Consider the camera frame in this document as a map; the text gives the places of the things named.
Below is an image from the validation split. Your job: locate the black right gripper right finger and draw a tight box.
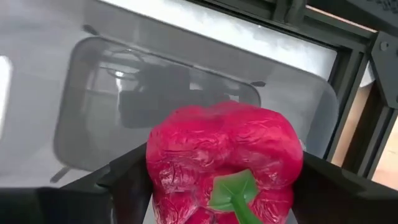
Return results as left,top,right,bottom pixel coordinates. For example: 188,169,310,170
292,151,398,224

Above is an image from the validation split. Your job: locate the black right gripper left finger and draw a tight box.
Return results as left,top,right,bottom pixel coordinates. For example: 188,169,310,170
0,142,154,224

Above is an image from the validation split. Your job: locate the red bell pepper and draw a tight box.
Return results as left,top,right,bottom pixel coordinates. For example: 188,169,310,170
145,100,304,224

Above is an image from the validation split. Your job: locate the grey plastic basket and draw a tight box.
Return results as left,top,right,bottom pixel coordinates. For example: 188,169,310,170
0,0,340,189

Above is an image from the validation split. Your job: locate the black aluminium table frame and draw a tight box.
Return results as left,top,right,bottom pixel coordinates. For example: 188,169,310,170
186,0,398,187

